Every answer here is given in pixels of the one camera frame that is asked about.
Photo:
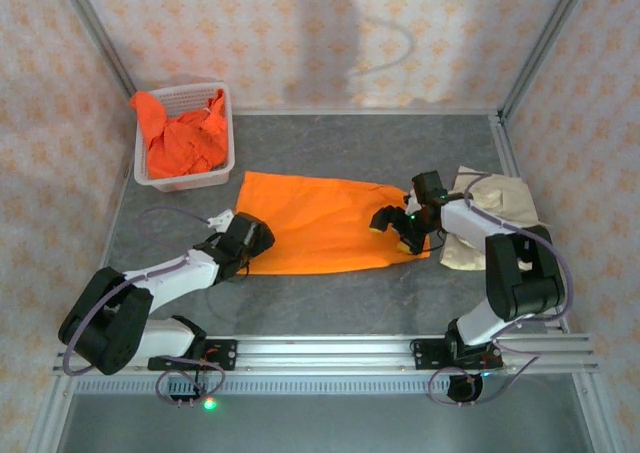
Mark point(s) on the light orange shorts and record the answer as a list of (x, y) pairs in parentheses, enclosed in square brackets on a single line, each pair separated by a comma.
[(320, 223)]

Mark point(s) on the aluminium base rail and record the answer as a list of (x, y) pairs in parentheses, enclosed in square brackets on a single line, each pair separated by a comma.
[(325, 353)]

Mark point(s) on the white plastic basket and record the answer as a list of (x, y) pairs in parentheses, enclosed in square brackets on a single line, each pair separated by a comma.
[(187, 180)]

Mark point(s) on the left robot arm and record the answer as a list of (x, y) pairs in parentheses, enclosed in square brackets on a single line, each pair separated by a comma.
[(175, 278)]

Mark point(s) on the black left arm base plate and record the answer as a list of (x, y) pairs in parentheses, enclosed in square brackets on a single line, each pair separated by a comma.
[(222, 355)]

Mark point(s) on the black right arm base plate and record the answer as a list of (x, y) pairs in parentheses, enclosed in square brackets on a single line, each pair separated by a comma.
[(425, 355)]

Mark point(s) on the red-orange shorts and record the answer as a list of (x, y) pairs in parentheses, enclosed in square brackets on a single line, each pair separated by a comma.
[(180, 143)]

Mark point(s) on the aluminium frame post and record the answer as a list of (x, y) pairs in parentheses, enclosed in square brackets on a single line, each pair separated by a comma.
[(545, 43), (95, 33)]

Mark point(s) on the cream shorts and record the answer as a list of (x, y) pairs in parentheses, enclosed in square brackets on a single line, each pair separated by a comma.
[(500, 198)]

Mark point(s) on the aluminium side rail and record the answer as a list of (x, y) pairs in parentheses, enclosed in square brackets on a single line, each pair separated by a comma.
[(505, 143)]

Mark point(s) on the aluminium frame crossbar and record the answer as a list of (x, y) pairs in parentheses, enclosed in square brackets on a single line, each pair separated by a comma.
[(360, 111)]

